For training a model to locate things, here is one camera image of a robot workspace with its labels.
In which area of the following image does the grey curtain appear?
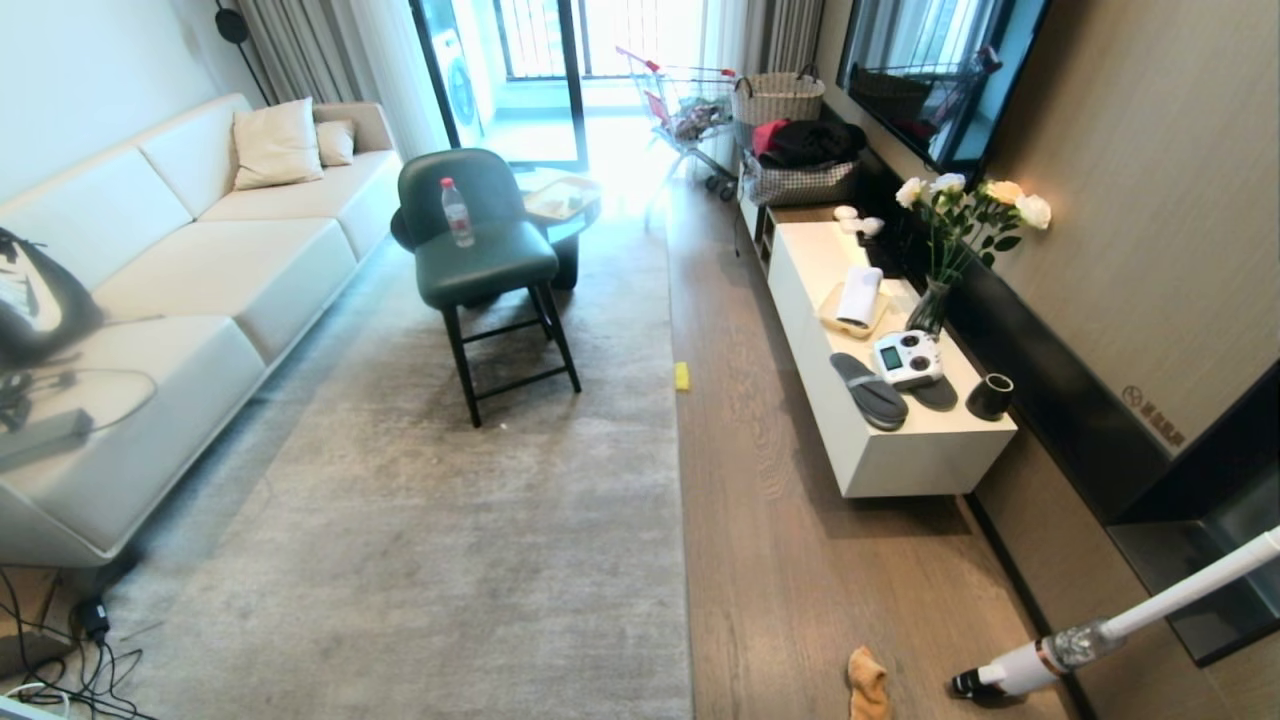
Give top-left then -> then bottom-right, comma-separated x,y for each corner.
232,0 -> 449,161

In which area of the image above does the glass vase with roses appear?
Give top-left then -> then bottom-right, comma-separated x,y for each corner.
895,173 -> 1053,338

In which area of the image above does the cream leather sofa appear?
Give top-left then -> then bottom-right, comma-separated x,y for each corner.
0,93 -> 404,569

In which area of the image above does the white stick vacuum cleaner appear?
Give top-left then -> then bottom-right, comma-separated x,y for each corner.
950,525 -> 1280,700

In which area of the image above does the black cup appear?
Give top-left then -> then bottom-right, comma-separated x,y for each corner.
966,373 -> 1015,422

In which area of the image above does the rolled white towel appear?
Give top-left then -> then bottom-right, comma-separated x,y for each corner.
836,265 -> 884,329

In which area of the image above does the orange cloth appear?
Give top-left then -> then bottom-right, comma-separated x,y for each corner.
847,645 -> 891,720

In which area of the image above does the white washing machine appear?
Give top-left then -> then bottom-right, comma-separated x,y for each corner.
428,0 -> 487,136

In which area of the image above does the dark green chair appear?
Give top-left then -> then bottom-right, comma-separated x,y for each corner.
391,148 -> 582,429

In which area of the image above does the small cream cushion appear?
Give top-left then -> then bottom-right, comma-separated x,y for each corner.
315,120 -> 356,168

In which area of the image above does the black framed glass door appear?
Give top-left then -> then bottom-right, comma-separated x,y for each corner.
408,0 -> 590,173

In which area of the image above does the grey power strip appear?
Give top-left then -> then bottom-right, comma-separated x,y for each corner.
0,407 -> 95,471

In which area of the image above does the white media cabinet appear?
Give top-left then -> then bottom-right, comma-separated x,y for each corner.
740,195 -> 1018,499

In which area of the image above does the black cable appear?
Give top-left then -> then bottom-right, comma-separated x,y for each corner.
0,568 -> 151,720

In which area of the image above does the black clothes pile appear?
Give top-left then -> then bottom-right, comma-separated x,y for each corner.
762,120 -> 869,169

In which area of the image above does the wooden tray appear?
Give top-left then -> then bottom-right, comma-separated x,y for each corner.
524,177 -> 597,223

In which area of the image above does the beige tray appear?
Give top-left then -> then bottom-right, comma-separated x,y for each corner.
818,281 -> 893,340

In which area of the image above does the grey rug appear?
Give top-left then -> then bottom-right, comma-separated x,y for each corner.
98,208 -> 694,720

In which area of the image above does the checkered storage bag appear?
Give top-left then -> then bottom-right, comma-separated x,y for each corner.
742,152 -> 861,208

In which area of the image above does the grey slipper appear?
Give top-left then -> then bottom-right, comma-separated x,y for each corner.
830,352 -> 909,432
908,374 -> 959,412

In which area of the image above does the clear plastic water bottle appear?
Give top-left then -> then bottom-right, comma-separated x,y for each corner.
441,177 -> 476,249

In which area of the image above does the black floor lamp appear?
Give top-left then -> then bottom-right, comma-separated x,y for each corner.
214,0 -> 273,107

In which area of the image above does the round glass coffee table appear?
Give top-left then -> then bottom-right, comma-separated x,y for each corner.
516,170 -> 603,292

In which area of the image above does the black backpack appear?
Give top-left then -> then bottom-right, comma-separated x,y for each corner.
0,227 -> 105,369

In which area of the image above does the wall mounted television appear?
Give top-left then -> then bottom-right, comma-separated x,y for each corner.
836,0 -> 1051,179

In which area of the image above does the woven basket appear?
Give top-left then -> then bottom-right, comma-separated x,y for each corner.
731,66 -> 826,127

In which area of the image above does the large cream cushion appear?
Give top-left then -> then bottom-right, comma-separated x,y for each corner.
232,97 -> 325,192

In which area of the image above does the red shopping cart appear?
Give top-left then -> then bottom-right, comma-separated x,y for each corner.
615,46 -> 743,203

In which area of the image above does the white game controller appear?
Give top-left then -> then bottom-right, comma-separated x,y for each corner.
873,330 -> 945,390

